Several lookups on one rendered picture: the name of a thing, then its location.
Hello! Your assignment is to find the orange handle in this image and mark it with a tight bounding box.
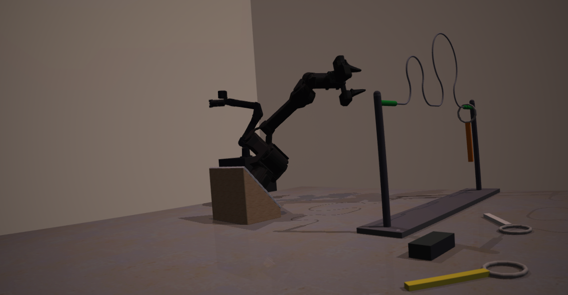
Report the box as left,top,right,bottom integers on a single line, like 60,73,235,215
457,103,477,162

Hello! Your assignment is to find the yellow handle with grey loop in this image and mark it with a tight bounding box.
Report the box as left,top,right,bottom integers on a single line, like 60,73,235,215
404,260,529,291

